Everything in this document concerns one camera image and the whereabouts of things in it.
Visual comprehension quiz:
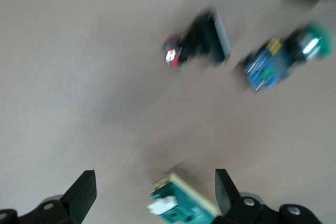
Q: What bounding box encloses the black square pushbutton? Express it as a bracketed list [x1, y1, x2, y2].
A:
[162, 8, 233, 70]

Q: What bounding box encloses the green load switch cream base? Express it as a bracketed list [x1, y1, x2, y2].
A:
[146, 172, 220, 224]

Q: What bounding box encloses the brown paper table cover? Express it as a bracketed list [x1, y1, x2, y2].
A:
[0, 0, 336, 224]

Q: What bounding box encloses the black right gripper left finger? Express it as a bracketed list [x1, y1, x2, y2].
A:
[0, 169, 97, 224]

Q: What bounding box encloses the green mushroom pushbutton switch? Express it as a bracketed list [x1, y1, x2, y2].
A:
[240, 20, 334, 93]

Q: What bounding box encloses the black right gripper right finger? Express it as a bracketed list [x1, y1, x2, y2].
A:
[212, 168, 322, 224]

